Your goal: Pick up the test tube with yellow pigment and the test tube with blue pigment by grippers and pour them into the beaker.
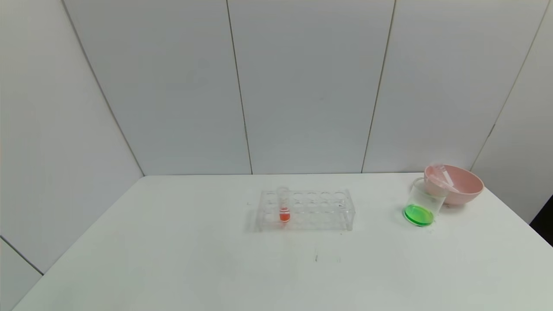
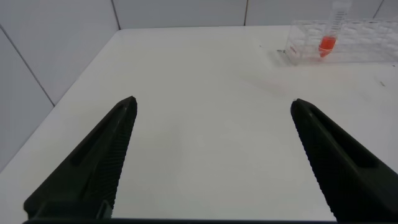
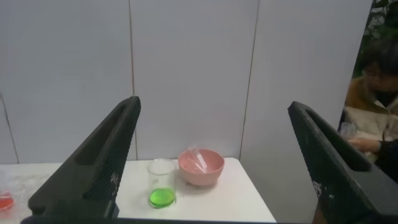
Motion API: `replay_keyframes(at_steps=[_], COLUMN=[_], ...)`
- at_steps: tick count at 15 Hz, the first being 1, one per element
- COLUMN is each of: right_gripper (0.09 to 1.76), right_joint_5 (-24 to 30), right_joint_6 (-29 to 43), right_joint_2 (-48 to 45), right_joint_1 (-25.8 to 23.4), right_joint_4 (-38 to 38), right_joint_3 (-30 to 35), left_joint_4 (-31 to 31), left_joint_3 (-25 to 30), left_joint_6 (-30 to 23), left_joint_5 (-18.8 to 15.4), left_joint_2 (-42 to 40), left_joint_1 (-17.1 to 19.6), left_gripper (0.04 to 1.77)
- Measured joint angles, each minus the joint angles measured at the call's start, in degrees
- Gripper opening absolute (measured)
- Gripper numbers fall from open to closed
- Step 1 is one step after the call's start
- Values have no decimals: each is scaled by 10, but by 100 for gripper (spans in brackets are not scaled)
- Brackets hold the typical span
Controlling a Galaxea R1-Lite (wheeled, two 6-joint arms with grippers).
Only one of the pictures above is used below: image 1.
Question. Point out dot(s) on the blue pigment test tube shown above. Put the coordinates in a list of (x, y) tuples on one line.
[(444, 173)]

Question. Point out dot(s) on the clear acrylic test tube rack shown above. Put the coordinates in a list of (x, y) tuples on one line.
[(311, 211)]

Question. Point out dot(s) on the yellow pigment test tube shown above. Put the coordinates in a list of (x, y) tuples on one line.
[(447, 185)]

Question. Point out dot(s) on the clear plastic beaker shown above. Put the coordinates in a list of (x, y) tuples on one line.
[(418, 214)]

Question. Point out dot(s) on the pink bowl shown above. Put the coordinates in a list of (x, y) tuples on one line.
[(468, 190)]

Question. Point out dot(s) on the red pigment test tube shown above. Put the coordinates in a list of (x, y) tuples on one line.
[(284, 214)]

